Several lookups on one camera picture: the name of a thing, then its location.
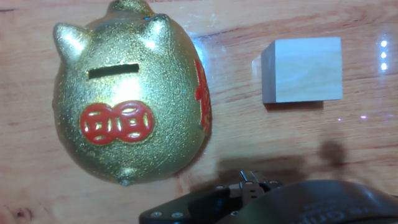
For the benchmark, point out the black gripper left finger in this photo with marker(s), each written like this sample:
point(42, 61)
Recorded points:
point(202, 205)

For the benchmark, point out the pale wooden cube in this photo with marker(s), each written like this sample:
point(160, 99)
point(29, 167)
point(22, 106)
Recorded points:
point(308, 70)

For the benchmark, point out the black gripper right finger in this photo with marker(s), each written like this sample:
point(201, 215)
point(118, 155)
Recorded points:
point(252, 186)

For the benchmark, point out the golden piggy bank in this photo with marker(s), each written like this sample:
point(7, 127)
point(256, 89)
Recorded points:
point(130, 93)

